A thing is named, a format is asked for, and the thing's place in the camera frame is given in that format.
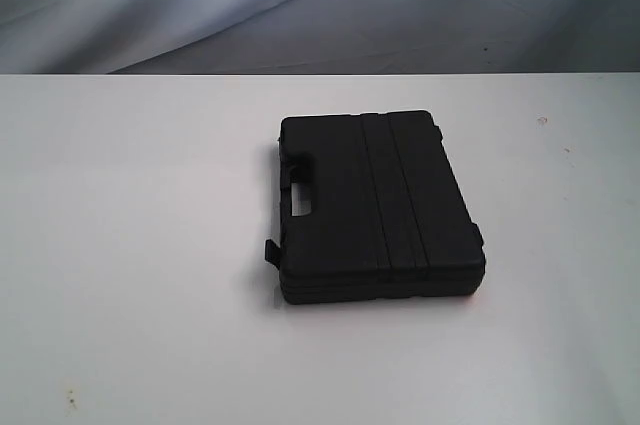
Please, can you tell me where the black plastic carry case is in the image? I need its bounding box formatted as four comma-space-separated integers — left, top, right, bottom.
265, 110, 486, 305

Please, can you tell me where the white backdrop cloth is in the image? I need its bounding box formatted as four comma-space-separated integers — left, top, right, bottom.
1, 0, 639, 75

